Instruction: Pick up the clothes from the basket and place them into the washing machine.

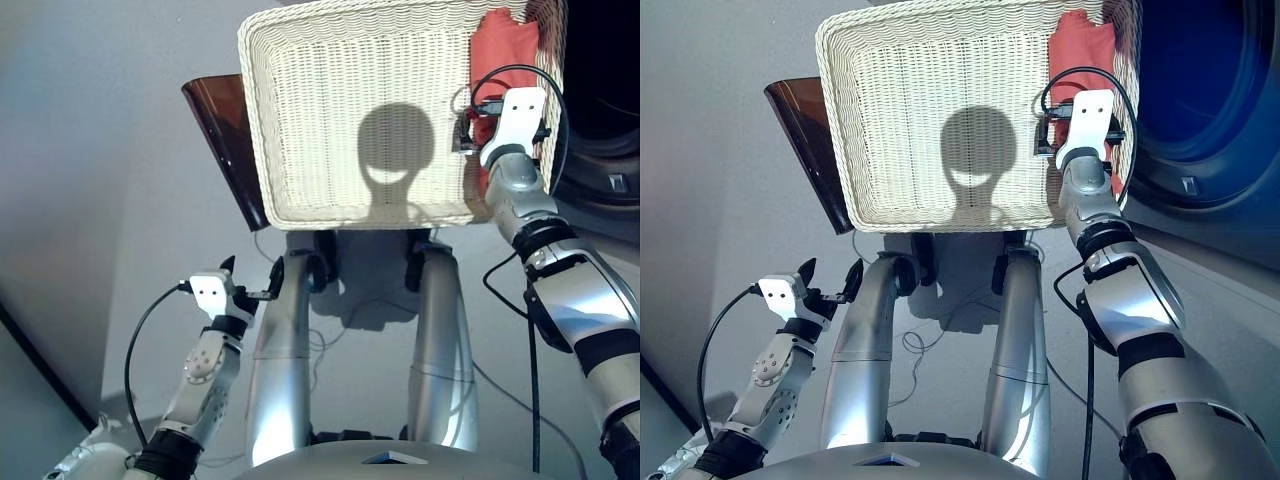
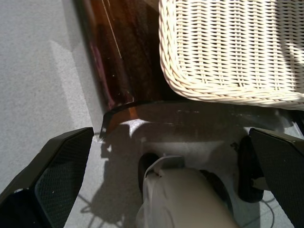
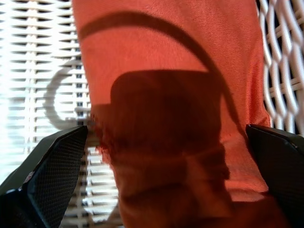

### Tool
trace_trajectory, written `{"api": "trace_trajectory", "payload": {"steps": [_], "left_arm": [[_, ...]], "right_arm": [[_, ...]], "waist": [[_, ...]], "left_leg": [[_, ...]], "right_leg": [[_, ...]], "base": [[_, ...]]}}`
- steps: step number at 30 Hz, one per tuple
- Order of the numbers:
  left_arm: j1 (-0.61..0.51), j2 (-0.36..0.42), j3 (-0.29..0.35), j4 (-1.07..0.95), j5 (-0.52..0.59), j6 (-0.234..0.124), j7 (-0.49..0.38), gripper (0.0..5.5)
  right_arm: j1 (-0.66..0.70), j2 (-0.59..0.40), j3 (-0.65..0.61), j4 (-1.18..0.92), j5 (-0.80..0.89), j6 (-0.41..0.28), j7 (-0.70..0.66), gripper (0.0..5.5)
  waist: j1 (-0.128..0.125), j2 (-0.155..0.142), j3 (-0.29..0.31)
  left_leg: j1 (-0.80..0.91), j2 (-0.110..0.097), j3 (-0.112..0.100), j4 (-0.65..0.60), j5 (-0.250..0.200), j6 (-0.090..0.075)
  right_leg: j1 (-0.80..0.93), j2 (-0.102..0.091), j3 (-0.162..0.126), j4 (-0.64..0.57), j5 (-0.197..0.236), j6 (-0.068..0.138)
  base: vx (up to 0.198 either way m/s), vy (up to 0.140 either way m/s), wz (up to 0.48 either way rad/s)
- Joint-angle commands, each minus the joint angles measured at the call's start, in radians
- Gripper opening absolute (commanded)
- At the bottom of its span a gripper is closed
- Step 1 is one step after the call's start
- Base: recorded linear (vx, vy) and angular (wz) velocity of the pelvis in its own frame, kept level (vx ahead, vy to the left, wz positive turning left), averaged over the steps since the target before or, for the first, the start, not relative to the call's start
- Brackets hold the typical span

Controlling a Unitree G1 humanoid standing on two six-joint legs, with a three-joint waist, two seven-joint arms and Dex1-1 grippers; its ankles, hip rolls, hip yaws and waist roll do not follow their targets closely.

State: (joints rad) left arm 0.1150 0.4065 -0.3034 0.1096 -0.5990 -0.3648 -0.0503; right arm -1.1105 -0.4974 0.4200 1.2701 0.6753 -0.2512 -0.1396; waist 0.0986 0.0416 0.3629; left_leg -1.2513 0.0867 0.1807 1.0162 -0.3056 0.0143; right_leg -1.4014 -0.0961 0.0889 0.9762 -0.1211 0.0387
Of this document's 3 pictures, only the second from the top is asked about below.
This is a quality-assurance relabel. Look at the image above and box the dark brown wooden stand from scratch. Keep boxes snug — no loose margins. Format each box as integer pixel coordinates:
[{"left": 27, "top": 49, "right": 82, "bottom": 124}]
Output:
[{"left": 73, "top": 0, "right": 300, "bottom": 143}]

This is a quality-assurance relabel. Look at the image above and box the pale woven basket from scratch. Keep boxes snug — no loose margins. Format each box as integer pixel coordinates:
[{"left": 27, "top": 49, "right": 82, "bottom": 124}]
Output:
[{"left": 158, "top": 0, "right": 304, "bottom": 111}]

